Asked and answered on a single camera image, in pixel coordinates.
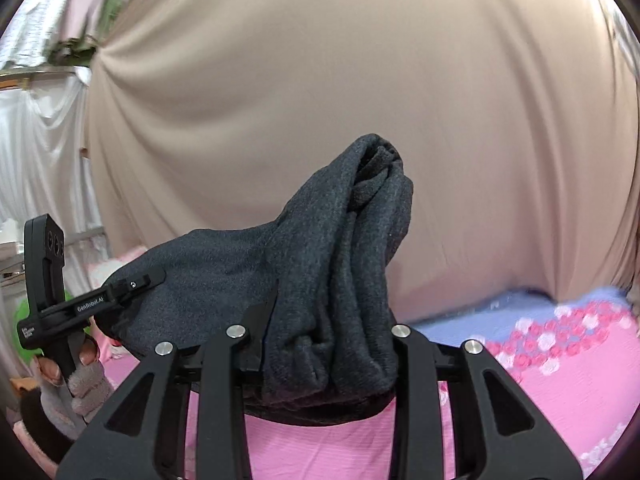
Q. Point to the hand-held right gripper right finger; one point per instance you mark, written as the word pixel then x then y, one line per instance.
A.
pixel 402 355

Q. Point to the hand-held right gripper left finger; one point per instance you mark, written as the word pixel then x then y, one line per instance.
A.
pixel 235 350

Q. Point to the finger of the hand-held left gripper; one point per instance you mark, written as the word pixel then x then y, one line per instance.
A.
pixel 135 284

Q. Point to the dark grey pants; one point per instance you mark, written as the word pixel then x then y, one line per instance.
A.
pixel 325 285

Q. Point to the person's left forearm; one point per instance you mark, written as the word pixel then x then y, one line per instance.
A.
pixel 37 425

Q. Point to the person's left hand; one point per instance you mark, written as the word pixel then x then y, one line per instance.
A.
pixel 90 385

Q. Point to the white bunny plush toy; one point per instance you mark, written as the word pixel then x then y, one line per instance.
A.
pixel 107 272

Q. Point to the green plush toy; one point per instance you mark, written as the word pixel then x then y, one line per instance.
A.
pixel 22 332

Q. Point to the pink rose-print bedsheet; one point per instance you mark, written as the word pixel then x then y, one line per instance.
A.
pixel 525 410

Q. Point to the white curtain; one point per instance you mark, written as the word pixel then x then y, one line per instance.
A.
pixel 40 160

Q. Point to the beige curtain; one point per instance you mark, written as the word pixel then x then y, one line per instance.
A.
pixel 300 85

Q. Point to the hanging white garment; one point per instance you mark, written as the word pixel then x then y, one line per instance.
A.
pixel 35 30

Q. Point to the hanging pink garment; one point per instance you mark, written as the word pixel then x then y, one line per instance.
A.
pixel 85 10

